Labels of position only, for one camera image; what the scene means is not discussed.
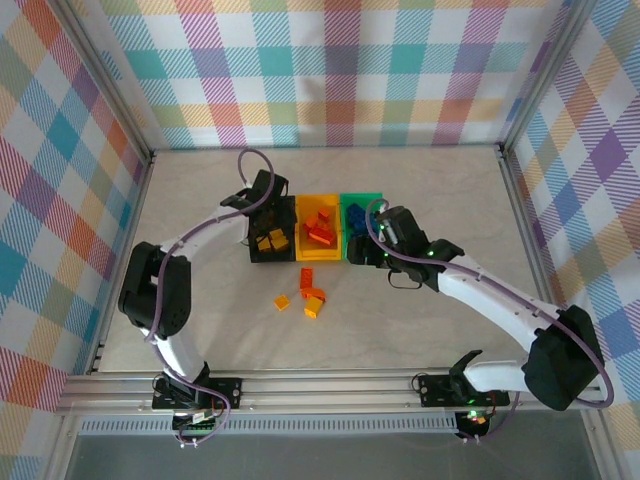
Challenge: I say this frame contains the black plastic container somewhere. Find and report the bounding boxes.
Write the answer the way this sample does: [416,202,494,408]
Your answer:
[248,194,298,264]

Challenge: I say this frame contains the yellow plastic container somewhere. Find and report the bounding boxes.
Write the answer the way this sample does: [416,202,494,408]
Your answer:
[294,193,344,262]

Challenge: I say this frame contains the green plastic container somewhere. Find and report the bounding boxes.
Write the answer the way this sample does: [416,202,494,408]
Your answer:
[339,192,385,262]

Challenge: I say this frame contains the green terminal circuit board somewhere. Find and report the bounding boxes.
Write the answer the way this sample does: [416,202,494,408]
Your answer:
[171,409,224,436]

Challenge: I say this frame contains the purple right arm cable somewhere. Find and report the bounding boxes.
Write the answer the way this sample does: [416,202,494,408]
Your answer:
[366,198,615,444]

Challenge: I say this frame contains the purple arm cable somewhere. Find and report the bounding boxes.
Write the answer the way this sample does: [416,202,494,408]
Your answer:
[366,198,615,444]
[144,148,277,449]

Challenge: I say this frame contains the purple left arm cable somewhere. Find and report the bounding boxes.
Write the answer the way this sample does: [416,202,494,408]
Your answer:
[144,148,277,449]

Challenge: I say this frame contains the aluminium side rail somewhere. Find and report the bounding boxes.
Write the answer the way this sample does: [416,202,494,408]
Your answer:
[497,147,574,321]
[87,149,157,376]

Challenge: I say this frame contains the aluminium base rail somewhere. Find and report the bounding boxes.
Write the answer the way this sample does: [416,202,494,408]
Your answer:
[53,370,607,417]

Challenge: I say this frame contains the grey slotted cable duct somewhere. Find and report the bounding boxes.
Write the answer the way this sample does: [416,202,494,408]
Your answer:
[78,418,459,435]

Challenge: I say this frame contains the aluminium frame post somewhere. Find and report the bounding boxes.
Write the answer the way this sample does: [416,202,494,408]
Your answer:
[497,0,601,156]
[58,0,156,164]

